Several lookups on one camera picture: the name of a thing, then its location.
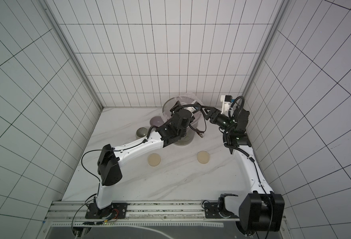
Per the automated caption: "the cream jar lid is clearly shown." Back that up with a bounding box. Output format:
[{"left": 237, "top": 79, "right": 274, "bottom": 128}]
[
  {"left": 148, "top": 153, "right": 161, "bottom": 167},
  {"left": 197, "top": 151, "right": 210, "bottom": 164}
]

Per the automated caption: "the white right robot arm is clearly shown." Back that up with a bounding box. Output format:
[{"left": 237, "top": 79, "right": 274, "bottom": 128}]
[{"left": 200, "top": 95, "right": 285, "bottom": 237}]

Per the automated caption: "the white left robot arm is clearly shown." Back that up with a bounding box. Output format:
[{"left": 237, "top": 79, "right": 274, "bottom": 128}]
[{"left": 95, "top": 102, "right": 202, "bottom": 210}]

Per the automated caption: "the grey mesh waste bin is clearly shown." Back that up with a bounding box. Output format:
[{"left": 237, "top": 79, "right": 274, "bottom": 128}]
[{"left": 167, "top": 102, "right": 197, "bottom": 146}]

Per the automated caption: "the purple round lid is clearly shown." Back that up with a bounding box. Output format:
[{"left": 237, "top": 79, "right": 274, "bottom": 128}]
[{"left": 150, "top": 116, "right": 165, "bottom": 128}]

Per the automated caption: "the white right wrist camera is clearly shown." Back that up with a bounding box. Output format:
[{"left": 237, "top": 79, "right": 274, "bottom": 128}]
[{"left": 220, "top": 95, "right": 233, "bottom": 115}]

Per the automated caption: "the wooden handled metal spatula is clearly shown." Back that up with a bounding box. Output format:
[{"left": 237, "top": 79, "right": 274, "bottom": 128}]
[{"left": 196, "top": 132, "right": 204, "bottom": 138}]

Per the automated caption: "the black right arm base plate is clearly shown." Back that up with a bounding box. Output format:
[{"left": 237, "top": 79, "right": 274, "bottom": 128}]
[{"left": 201, "top": 201, "right": 239, "bottom": 219}]

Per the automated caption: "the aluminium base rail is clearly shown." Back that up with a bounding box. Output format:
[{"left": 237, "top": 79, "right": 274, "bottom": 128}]
[{"left": 45, "top": 201, "right": 240, "bottom": 230}]

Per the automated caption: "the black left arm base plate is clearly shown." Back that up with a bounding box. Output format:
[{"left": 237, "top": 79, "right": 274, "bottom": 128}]
[{"left": 85, "top": 203, "right": 128, "bottom": 220}]

